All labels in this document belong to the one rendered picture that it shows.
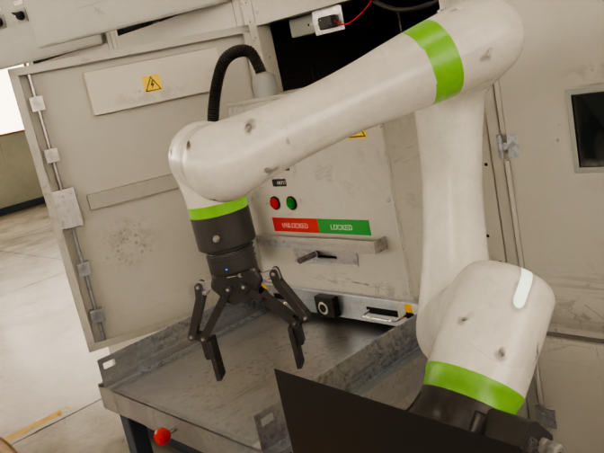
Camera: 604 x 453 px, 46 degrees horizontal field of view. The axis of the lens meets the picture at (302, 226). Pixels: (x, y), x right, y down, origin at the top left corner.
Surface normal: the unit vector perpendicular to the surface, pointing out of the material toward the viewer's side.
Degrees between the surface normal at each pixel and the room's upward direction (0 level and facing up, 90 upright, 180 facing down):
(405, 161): 90
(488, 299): 47
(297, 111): 61
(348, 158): 90
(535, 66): 90
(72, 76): 90
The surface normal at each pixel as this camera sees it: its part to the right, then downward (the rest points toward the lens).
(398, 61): -0.03, -0.27
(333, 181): -0.71, 0.29
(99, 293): 0.38, 0.13
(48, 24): -0.31, 0.28
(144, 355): 0.68, 0.03
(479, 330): -0.34, -0.42
